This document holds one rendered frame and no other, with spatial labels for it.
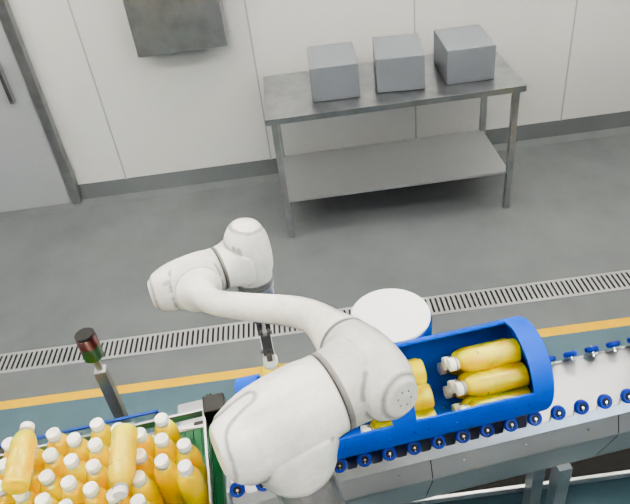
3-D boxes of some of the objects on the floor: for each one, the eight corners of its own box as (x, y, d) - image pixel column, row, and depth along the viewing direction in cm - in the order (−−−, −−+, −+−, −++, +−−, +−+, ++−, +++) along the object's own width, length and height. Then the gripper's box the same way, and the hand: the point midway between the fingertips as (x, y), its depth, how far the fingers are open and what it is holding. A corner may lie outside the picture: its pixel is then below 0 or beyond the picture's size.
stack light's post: (183, 548, 273) (105, 372, 207) (174, 550, 273) (93, 374, 207) (183, 539, 277) (106, 363, 210) (174, 541, 276) (94, 366, 210)
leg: (536, 530, 263) (554, 435, 225) (523, 534, 263) (539, 439, 225) (530, 517, 268) (546, 422, 230) (516, 521, 267) (531, 426, 230)
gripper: (277, 314, 151) (289, 381, 165) (267, 270, 164) (279, 336, 178) (245, 320, 150) (260, 387, 164) (238, 276, 163) (252, 342, 177)
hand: (268, 352), depth 169 cm, fingers closed on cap, 4 cm apart
